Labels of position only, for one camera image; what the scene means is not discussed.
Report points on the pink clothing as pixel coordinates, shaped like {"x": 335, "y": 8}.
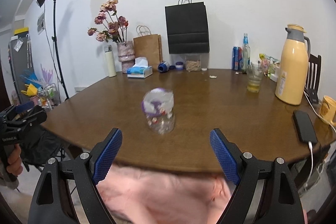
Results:
{"x": 143, "y": 196}

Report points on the dried pink flowers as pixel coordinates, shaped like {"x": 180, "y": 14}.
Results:
{"x": 111, "y": 26}

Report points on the brown paper bag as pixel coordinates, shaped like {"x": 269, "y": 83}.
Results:
{"x": 148, "y": 45}

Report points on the clear container with grains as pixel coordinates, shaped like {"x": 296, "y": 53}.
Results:
{"x": 193, "y": 62}

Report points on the cream thermos bottle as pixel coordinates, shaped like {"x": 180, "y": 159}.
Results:
{"x": 110, "y": 60}

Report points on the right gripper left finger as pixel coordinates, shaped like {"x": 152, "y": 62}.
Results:
{"x": 52, "y": 201}

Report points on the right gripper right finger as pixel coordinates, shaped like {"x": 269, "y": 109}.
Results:
{"x": 279, "y": 202}

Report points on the pink textured vase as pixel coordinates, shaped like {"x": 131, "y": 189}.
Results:
{"x": 126, "y": 55}

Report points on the person's left hand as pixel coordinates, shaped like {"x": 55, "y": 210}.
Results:
{"x": 15, "y": 162}

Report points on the black smartphone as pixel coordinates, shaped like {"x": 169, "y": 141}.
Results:
{"x": 304, "y": 127}

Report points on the black paper bag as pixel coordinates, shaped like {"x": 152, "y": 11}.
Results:
{"x": 187, "y": 28}

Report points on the small purple white jar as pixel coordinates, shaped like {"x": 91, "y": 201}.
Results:
{"x": 179, "y": 65}

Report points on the clear plastic jar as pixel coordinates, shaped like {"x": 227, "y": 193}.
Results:
{"x": 162, "y": 124}

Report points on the glass with yellow liquid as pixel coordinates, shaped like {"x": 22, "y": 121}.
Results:
{"x": 254, "y": 75}

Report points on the yellow thermal carafe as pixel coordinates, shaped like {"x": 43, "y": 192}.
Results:
{"x": 293, "y": 66}

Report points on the yellow mug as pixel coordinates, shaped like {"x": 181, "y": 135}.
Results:
{"x": 327, "y": 110}

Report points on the dark wooden chair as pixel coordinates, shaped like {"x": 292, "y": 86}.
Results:
{"x": 313, "y": 78}

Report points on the cluttered storage rack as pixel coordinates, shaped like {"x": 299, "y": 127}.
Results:
{"x": 28, "y": 86}

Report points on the colourful snack packets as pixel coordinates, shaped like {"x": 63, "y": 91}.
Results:
{"x": 269, "y": 66}

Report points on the blue tissue box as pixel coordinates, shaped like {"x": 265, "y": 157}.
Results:
{"x": 140, "y": 70}

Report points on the purple supplement bottle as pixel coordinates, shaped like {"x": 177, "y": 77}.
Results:
{"x": 158, "y": 102}

